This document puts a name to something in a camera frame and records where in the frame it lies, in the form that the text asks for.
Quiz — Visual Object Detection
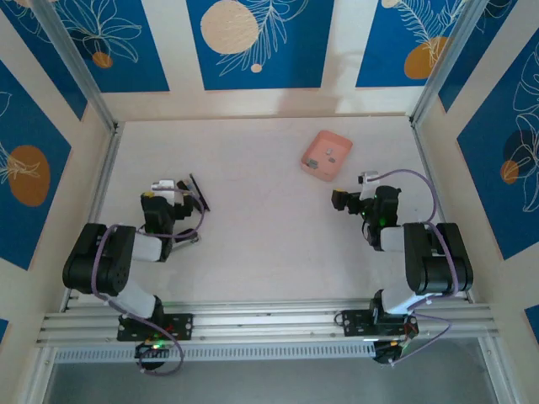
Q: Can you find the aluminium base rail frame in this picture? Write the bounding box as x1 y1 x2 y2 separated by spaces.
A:
36 299 500 348

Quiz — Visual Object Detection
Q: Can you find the pink plastic tray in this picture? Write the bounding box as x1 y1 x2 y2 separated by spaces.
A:
300 130 354 183

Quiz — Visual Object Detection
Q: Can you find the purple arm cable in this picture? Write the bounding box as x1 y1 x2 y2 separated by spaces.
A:
376 168 460 367
93 188 207 376

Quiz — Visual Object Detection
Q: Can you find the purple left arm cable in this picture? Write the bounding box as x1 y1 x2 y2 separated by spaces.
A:
93 188 207 376

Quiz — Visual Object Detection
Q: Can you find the grey slotted cable duct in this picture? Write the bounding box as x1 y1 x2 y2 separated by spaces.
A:
54 341 376 364

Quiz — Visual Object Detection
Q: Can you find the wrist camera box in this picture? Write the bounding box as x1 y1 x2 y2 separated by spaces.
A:
150 179 178 199
357 169 381 189

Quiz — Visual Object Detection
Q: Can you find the aluminium corner post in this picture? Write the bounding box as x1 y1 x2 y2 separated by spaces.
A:
31 0 123 134
408 0 496 127

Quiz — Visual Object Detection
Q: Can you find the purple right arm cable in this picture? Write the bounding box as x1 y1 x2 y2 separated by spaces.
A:
376 168 460 367

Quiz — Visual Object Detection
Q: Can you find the black controller board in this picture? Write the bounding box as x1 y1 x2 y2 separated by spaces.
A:
133 339 172 372
372 338 412 366

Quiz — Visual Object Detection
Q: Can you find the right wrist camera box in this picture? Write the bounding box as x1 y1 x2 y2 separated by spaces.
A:
357 169 381 189

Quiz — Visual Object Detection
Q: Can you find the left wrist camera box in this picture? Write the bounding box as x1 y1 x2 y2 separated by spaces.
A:
150 179 178 199

